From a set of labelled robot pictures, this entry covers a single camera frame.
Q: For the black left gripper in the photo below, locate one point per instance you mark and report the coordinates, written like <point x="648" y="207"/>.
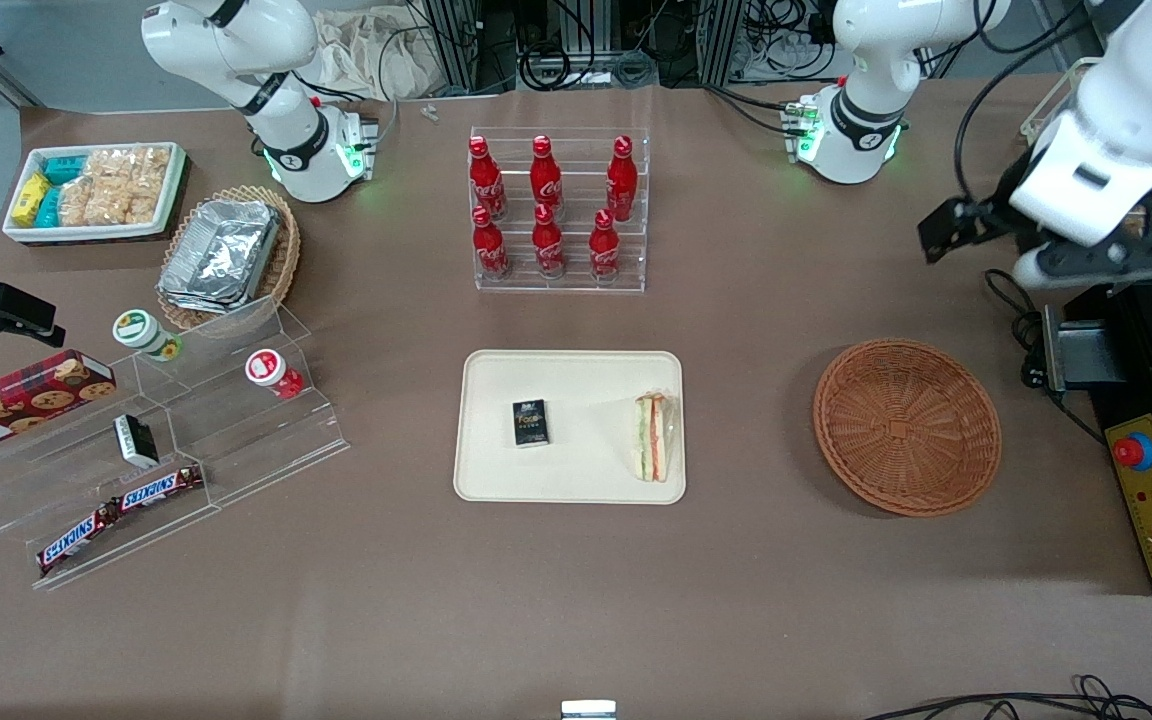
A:
<point x="1004" y="203"/>

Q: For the triangle sandwich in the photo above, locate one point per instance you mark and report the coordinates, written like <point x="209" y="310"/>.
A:
<point x="654" y="438"/>

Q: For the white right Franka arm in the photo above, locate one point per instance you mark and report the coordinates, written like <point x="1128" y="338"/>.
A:
<point x="286" y="150"/>

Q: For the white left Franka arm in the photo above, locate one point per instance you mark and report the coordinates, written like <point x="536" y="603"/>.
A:
<point x="866" y="120"/>

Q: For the round brown wicker basket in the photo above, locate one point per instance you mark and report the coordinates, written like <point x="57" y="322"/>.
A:
<point x="906" y="430"/>

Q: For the oval light wicker basket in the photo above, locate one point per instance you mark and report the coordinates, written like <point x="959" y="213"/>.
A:
<point x="286" y="260"/>

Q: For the beige plastic tray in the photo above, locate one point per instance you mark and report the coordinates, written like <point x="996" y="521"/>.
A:
<point x="586" y="470"/>

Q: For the red Walkers cookie box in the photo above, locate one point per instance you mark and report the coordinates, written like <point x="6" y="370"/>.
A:
<point x="26" y="400"/>

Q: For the teal snack packet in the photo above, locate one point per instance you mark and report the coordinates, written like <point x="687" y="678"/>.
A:
<point x="64" y="168"/>
<point x="48" y="207"/>

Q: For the green lid yogurt cup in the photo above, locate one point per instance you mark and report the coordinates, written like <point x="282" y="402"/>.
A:
<point x="141" y="333"/>

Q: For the yellow snack packet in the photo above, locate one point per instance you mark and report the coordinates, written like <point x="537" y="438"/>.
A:
<point x="30" y="198"/>

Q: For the clear rice cracker bag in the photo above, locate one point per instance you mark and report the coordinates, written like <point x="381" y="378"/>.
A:
<point x="94" y="190"/>
<point x="146" y="180"/>

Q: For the small black white box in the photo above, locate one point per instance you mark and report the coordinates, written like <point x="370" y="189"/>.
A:
<point x="136" y="440"/>

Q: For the white plastic bin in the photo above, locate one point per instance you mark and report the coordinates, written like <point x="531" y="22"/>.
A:
<point x="176" y="180"/>

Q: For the stacked aluminium foil trays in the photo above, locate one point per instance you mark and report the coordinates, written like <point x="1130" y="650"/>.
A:
<point x="221" y="255"/>

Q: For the black machine base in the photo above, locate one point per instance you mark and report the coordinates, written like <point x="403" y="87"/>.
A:
<point x="1141" y="350"/>

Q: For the Snickers chocolate bar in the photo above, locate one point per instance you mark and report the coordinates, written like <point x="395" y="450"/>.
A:
<point x="161" y="488"/>
<point x="76" y="538"/>

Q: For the clear acrylic stepped stand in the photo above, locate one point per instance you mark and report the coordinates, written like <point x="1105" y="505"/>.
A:
<point x="236" y="440"/>

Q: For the red lid yogurt cup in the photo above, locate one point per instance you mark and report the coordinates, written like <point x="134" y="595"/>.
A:
<point x="266" y="368"/>

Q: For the red emergency stop button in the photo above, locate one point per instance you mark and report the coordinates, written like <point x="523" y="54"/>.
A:
<point x="1133" y="450"/>

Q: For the red Coca-Cola bottle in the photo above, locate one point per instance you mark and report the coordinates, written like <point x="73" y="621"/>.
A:
<point x="547" y="245"/>
<point x="487" y="180"/>
<point x="546" y="180"/>
<point x="621" y="180"/>
<point x="604" y="250"/>
<point x="490" y="248"/>

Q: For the clear acrylic bottle rack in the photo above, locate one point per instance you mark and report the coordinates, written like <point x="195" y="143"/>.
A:
<point x="576" y="280"/>

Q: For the beige cloth bag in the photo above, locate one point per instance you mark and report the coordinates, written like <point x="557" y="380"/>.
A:
<point x="366" y="55"/>

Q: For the small grey connector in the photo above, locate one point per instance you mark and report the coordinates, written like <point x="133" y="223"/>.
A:
<point x="429" y="111"/>

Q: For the small black box with print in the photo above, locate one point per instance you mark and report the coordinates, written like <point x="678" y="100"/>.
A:
<point x="530" y="424"/>

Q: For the small silver device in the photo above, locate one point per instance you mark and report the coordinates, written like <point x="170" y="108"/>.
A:
<point x="588" y="710"/>

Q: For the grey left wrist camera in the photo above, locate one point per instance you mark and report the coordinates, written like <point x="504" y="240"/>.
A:
<point x="1028" y="273"/>

